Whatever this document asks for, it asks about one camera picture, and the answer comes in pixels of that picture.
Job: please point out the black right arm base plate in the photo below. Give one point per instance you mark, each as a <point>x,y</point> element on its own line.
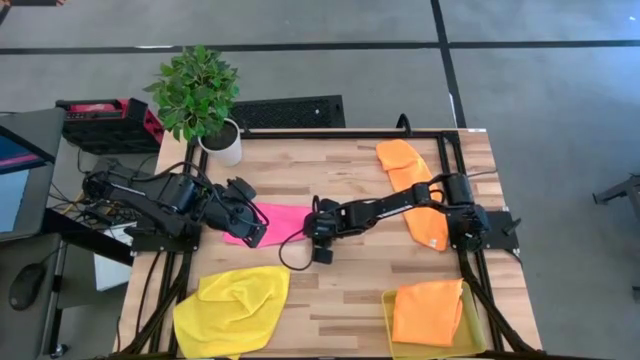
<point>502,235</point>

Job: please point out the pink microfiber towel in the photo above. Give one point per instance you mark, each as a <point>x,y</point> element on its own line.
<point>285,225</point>

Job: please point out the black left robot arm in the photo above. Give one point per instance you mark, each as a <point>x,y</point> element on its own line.
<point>150,195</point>

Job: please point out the white plant pot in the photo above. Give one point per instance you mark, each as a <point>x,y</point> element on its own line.
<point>227,152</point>

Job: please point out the black computer mouse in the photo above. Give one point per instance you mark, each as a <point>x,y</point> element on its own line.
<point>26,286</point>

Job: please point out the yellow microfiber towel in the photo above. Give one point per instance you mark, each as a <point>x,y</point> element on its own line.
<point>235,310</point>

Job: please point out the grey computer monitor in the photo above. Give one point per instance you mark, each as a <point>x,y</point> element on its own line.
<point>25,200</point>

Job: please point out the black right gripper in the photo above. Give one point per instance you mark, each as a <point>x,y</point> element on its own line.
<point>327,225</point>

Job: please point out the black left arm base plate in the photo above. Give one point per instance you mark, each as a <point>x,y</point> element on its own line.
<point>160,245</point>

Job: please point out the yellow translucent plastic tray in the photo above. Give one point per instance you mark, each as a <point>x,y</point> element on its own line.
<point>474,340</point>

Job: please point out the black perforated metal case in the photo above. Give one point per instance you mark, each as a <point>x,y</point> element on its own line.
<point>290,112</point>

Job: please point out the orange microfiber towel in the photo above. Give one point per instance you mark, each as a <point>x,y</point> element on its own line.
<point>400,160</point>
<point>425,315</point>

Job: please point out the green leafy plant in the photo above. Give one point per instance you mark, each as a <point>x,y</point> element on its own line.
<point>195,90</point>

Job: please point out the white box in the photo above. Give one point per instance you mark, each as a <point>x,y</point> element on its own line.
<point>112,270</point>

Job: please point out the dark grey desk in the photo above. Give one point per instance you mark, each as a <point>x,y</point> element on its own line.
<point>30,250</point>

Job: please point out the red and black toolbox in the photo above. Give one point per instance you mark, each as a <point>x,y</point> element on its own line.
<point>105,130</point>

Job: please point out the black hook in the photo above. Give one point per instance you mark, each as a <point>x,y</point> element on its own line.
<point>406,119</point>

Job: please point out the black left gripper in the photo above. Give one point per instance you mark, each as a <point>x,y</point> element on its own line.
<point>235,220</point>

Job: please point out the grey chair base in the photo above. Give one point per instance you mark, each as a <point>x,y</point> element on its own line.
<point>622,192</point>

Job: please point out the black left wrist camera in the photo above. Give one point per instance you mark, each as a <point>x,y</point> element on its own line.
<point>241,189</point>

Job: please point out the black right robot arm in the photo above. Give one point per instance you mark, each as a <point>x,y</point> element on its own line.
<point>390,205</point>

